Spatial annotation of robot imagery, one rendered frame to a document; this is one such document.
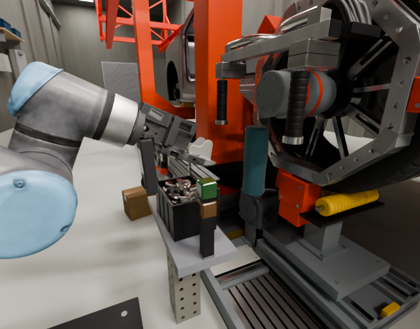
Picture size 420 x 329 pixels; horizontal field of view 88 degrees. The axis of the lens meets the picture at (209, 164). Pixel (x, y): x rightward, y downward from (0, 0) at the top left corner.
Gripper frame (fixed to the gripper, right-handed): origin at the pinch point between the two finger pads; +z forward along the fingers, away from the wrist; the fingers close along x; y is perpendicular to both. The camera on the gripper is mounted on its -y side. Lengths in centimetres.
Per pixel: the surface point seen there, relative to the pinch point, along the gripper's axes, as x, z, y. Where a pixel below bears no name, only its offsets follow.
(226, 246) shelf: -2.3, 13.8, -19.9
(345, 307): -18, 60, -29
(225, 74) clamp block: 20.1, 5.9, 27.6
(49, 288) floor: 60, -16, -84
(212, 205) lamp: -4.5, 2.1, -8.4
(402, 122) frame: -23.0, 26.7, 24.2
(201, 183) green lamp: -3.5, -2.4, -4.4
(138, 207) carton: 100, 25, -54
